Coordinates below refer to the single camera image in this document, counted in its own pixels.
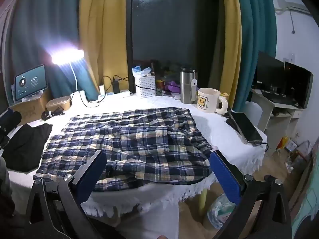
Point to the teal printed bedding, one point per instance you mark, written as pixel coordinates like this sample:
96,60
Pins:
309,204

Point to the white desk lamp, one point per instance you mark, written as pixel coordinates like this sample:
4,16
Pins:
81,98

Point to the black flat device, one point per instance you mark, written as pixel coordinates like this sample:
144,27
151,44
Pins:
245,127

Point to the stainless steel tumbler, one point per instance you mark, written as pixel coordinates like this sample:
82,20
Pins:
187,87

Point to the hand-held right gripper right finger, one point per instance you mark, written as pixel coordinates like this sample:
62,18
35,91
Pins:
225,176

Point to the black monitor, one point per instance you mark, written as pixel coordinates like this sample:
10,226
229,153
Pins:
268,72

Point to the white textured tablecloth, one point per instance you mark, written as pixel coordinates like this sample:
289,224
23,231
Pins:
219,134

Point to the teal curtain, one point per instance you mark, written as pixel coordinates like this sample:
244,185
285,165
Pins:
256,29
44,17

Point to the white desk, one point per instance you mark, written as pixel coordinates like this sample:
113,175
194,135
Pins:
264,107

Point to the yellow table leg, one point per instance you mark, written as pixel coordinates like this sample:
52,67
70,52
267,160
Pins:
203,201

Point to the black charger plug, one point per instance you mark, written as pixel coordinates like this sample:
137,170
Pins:
116,87

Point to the black cloth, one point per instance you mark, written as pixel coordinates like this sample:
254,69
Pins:
25,147

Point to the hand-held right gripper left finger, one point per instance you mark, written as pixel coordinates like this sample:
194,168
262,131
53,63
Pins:
92,173

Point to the black tablet with lit screen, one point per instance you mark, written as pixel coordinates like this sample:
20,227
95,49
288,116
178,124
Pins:
30,82

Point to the brown cardboard box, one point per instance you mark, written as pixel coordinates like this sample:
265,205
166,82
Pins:
30,110

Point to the black round disc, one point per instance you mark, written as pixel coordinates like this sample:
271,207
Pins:
11,120

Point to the white slotted plastic basket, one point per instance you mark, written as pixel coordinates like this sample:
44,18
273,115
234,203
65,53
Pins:
145,87

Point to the white power strip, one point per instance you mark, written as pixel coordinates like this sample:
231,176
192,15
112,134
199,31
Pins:
119,94

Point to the blue plaid pants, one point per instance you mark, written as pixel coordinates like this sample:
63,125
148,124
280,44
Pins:
149,139

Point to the white air conditioner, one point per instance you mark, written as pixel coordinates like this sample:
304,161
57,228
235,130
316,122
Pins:
291,3

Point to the white charger plug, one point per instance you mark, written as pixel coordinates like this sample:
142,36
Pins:
101,89

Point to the clear plastic bag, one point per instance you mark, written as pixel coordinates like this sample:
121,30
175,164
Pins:
219,211

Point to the cream mug with bear print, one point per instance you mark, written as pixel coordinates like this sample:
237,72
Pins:
208,100

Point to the purple object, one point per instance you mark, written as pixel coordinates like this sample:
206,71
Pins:
172,87

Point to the yellow curtain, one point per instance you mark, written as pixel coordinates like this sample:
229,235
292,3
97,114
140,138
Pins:
230,42
104,29

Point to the blue white packet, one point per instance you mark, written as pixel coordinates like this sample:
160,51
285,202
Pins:
139,71

